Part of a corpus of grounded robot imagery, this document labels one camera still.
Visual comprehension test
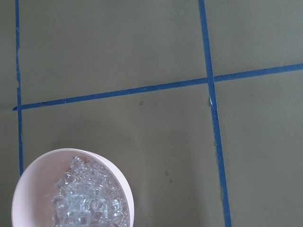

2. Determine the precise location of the pile of ice cubes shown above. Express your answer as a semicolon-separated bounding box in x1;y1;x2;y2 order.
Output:
51;156;131;227

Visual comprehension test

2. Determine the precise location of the pink bowl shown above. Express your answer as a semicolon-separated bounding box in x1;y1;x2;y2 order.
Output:
11;148;134;227

